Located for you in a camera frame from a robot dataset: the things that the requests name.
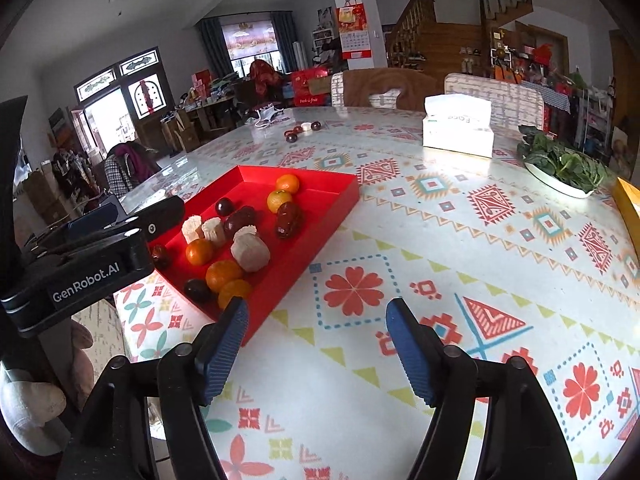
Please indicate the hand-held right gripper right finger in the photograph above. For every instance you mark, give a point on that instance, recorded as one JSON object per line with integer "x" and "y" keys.
{"x": 410, "y": 355}

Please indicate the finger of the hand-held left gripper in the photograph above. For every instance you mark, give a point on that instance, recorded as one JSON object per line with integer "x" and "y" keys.
{"x": 100, "y": 215}
{"x": 165, "y": 212}

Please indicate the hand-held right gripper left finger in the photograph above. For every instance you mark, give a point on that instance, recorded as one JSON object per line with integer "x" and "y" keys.
{"x": 225, "y": 355}

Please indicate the dark purple plum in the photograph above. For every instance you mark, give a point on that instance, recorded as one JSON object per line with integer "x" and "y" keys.
{"x": 225, "y": 206}
{"x": 196, "y": 290}

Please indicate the red rectangular tray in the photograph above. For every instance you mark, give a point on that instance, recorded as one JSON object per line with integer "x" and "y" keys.
{"x": 320, "y": 200}

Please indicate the person's left forearm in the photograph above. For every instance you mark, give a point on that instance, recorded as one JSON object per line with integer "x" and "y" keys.
{"x": 30, "y": 410}

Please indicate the cluttered side table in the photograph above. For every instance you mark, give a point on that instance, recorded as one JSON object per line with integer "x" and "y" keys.
{"x": 205, "y": 110}

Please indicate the dark wooden door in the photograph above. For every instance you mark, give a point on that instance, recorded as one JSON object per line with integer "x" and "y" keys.
{"x": 145, "y": 95}

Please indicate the small dark red fruit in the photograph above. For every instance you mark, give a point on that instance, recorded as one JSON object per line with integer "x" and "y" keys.
{"x": 316, "y": 125}
{"x": 290, "y": 135}

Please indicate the red jacket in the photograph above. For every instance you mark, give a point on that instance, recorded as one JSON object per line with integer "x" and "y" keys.
{"x": 262, "y": 77}

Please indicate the grey curtain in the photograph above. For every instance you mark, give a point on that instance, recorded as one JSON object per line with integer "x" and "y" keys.
{"x": 285, "y": 40}
{"x": 212, "y": 45}

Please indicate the red gift boxes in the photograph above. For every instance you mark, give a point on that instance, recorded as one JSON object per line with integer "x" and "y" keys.
{"x": 310, "y": 87}

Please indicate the window with patterned blind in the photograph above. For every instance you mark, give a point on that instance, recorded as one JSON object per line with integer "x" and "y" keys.
{"x": 250, "y": 40}

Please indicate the white oval plate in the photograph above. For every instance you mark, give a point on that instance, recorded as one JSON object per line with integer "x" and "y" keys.
{"x": 555, "y": 183}

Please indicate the white tissue box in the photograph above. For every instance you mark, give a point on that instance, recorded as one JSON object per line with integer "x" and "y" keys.
{"x": 457, "y": 135}

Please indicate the plate of green spinach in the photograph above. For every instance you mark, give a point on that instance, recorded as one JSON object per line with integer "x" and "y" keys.
{"x": 560, "y": 160}

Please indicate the brown wooden chair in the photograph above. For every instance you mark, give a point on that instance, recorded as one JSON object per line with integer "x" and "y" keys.
{"x": 380, "y": 82}

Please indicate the yellow box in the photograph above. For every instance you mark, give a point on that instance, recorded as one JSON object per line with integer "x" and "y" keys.
{"x": 627, "y": 205}

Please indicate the patterned cushioned chair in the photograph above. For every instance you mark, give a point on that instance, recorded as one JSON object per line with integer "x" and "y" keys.
{"x": 500, "y": 100}

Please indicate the blue checkered cloth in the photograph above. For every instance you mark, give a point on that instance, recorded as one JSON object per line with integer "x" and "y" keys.
{"x": 555, "y": 97}

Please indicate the wooden staircase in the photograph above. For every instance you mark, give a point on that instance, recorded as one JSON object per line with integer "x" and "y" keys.
{"x": 435, "y": 35}

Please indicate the cluttered shelf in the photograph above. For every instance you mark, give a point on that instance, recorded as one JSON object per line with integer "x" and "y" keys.
{"x": 550, "y": 65}

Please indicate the red wall calendar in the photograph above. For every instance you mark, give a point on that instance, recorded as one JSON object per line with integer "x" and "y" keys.
{"x": 353, "y": 30}

